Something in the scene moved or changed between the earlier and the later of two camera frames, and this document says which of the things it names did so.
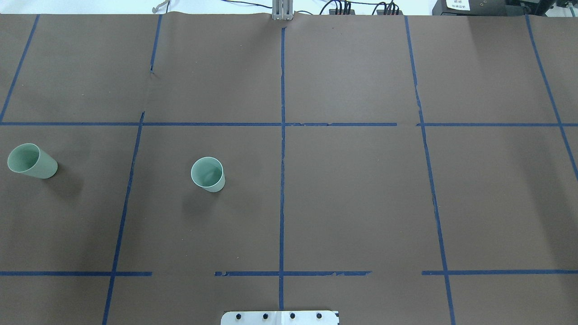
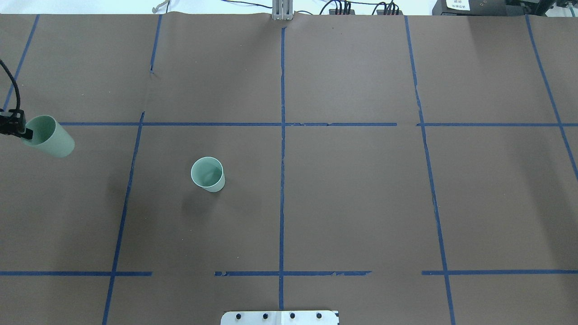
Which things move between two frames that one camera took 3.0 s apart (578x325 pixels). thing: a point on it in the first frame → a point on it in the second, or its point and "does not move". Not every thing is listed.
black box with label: x=478 y=7 does not move
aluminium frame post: x=282 y=10 does not move
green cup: x=208 y=173 does not move
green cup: x=29 y=158 → x=48 y=136
